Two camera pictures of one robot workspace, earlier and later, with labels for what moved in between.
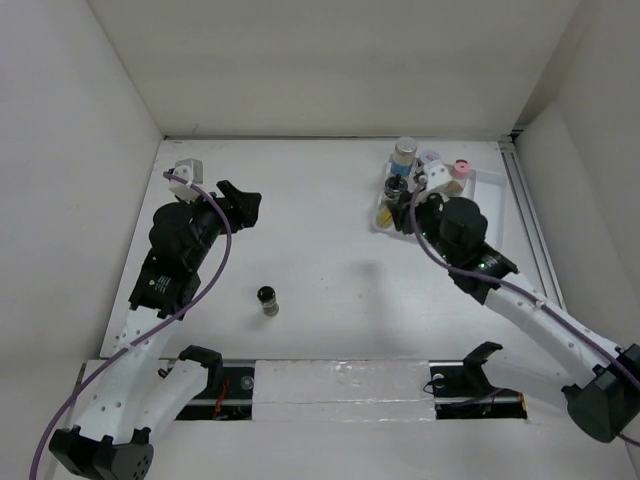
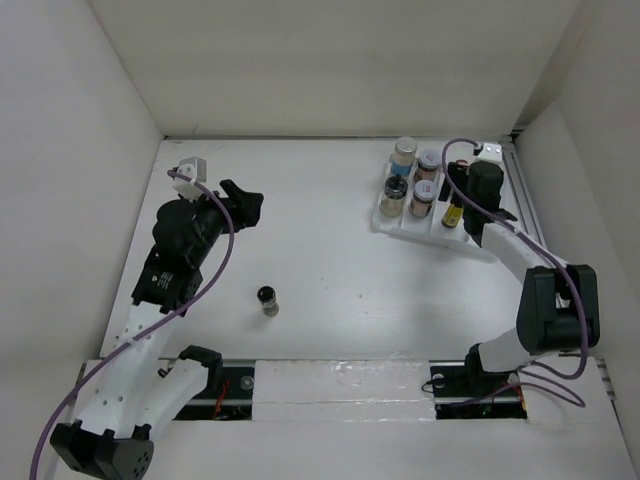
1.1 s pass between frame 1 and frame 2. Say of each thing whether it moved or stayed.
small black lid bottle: stayed
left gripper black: stayed
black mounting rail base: stayed
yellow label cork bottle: moved
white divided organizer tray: stayed
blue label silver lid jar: stayed
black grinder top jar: stayed
